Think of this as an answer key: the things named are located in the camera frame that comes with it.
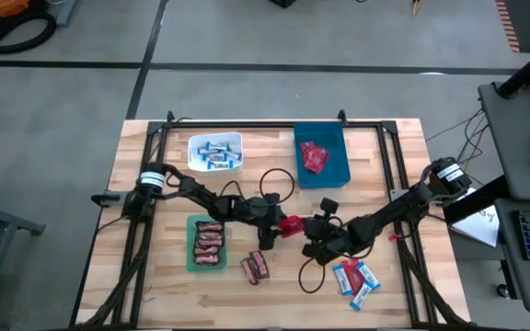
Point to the grey power strip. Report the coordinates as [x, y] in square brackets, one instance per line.
[67, 11]

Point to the blue plastic bin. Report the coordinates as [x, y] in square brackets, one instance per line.
[334, 177]

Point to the black desk base bar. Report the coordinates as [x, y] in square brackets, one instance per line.
[476, 202]

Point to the black object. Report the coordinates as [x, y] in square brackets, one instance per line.
[283, 3]

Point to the red candy bar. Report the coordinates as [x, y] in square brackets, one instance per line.
[314, 166]
[307, 149]
[320, 156]
[291, 225]
[352, 276]

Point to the teal translucent plastic bin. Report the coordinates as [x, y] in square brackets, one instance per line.
[190, 266]

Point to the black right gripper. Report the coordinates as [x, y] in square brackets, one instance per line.
[331, 236]

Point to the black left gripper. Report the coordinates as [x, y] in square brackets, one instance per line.
[262, 213]

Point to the grey metal cart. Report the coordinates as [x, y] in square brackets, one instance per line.
[7, 220]

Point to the silver mounting bracket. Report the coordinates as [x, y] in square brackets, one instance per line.
[398, 195]

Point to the white paper sheet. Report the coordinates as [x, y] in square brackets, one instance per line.
[481, 225]

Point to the orange shop vacuum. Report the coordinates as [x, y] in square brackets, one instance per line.
[5, 7]

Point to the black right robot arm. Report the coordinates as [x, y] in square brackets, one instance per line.
[398, 211]

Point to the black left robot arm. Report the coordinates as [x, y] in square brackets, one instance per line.
[200, 195]

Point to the red tag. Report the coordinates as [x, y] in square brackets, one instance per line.
[396, 239]

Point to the black pole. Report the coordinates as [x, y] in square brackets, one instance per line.
[529, 71]

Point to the small wooden stick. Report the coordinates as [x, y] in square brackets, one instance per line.
[416, 8]

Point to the black aluminium rig frame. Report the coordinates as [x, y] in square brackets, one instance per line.
[265, 124]

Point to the white plastic bin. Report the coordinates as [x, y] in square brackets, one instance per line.
[214, 173]

